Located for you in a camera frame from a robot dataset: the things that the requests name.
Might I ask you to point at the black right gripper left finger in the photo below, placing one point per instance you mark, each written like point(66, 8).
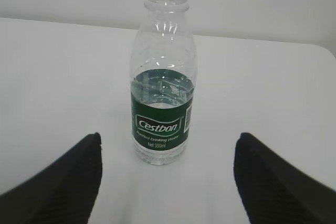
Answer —
point(63, 192)

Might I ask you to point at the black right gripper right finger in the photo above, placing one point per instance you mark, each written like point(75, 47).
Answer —
point(274, 191)

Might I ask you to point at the clear green-label water bottle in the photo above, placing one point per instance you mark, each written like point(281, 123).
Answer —
point(163, 71)

